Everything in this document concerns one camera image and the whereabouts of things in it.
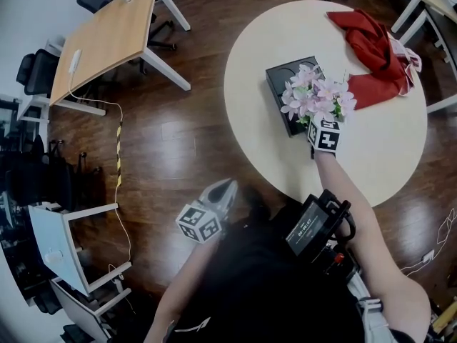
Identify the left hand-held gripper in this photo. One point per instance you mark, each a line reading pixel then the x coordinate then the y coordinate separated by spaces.
pixel 200 225

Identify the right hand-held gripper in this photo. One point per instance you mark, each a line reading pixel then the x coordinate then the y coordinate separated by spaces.
pixel 326 138

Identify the pink potted flower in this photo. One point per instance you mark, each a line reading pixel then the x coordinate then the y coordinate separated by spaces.
pixel 323 93

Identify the black tray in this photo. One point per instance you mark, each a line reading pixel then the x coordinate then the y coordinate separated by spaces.
pixel 282 75

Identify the person's left forearm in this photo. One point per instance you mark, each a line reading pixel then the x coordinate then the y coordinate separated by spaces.
pixel 178 298

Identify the person's right forearm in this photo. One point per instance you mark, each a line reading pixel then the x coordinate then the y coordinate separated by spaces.
pixel 375 248

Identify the person's black shirt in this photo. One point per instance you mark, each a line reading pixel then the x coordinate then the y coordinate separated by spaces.
pixel 260 281

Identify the black chest-mounted screen device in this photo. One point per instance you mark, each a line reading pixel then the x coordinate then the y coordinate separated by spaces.
pixel 310 227

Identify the red cloth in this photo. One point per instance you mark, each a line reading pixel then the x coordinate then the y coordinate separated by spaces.
pixel 371 52

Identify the pink patterned cloth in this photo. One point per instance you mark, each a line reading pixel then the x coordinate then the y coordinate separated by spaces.
pixel 410 59

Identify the white computer mouse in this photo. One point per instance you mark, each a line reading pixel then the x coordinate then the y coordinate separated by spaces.
pixel 54 256

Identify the black folding chairs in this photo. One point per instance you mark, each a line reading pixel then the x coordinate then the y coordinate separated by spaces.
pixel 53 177

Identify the wooden desk with white legs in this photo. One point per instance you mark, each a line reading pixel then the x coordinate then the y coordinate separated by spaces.
pixel 107 41

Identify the white power strip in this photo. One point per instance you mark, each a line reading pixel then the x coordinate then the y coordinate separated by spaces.
pixel 75 61

